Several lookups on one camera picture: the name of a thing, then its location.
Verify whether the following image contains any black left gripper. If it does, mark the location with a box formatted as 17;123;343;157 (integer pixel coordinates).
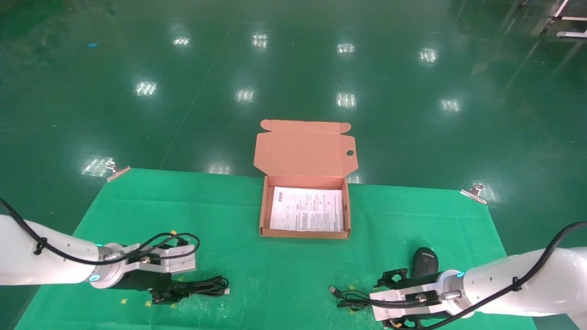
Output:
114;271;194;306

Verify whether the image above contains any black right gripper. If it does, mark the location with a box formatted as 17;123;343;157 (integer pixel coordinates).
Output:
375;269;460;330

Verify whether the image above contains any black data cable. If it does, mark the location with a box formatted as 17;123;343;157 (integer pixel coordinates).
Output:
151;276;231;303

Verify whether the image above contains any black usb cable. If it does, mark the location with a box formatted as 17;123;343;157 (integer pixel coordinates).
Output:
328;247;439;312

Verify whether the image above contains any open orange cardboard box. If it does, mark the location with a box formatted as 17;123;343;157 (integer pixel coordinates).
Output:
254;120;356;240

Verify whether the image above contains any green table cloth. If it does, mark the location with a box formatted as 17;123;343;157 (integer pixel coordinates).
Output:
14;168;537;330

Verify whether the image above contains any white printed instruction sheet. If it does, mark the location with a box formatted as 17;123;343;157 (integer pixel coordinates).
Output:
269;186;344;232

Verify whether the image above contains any metal binder clip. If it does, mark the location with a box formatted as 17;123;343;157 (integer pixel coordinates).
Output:
106;160;131;183
460;183;487;204

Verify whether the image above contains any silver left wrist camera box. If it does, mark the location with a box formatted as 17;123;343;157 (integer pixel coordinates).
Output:
120;242;197;275

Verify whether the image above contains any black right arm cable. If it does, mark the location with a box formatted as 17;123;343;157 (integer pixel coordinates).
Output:
371;221;587;330

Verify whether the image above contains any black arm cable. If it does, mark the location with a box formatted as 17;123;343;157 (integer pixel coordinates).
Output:
371;221;587;330
0;199;201;267

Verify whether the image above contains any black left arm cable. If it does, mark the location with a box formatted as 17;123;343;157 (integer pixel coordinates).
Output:
0;199;201;267

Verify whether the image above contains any white metal frame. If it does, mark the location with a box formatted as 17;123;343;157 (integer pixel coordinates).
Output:
543;0;587;39

